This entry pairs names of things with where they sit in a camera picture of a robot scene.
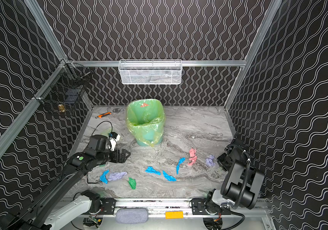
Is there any green bin with bag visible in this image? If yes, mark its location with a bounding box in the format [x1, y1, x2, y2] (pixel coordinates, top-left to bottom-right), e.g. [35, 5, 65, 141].
[126, 99, 166, 147]

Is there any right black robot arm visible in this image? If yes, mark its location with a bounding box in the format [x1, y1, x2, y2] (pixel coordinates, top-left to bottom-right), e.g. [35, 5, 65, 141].
[205, 139, 265, 215]

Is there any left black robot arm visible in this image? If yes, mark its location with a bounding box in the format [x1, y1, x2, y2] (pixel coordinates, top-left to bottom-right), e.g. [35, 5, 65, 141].
[1, 132, 131, 230]

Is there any purple paper scrap right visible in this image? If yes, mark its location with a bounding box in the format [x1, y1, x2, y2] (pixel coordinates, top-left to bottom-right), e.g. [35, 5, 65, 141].
[205, 155, 216, 167]

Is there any purple paper scrap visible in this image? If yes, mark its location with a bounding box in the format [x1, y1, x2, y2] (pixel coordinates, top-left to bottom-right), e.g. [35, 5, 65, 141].
[205, 155, 216, 167]
[107, 172, 127, 182]

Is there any orange utility knife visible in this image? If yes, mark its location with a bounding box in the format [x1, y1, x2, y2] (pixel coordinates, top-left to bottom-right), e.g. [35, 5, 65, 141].
[95, 108, 122, 119]

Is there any pink paper scrap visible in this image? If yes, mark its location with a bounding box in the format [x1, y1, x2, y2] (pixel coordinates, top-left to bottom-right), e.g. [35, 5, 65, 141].
[188, 148, 197, 166]

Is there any purple paper scrap left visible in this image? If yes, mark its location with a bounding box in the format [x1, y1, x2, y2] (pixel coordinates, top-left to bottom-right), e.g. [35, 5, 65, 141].
[107, 172, 127, 182]

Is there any green paper scrap front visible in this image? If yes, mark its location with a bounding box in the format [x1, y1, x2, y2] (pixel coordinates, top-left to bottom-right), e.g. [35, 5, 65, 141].
[128, 177, 137, 190]

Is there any brass object in basket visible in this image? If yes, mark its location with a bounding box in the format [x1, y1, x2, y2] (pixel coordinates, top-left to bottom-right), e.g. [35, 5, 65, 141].
[58, 104, 66, 113]

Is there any yellow block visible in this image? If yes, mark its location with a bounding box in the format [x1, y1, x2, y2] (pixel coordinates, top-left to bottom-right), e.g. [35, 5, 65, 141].
[165, 211, 184, 219]

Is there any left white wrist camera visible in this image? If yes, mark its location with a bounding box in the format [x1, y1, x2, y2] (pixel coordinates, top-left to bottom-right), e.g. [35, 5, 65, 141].
[108, 132, 121, 151]

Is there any black wire basket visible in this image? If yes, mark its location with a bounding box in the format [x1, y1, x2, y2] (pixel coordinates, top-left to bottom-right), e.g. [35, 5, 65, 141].
[38, 62, 92, 117]

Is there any white wire basket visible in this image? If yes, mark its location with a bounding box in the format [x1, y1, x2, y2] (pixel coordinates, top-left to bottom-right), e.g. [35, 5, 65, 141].
[118, 59, 183, 85]

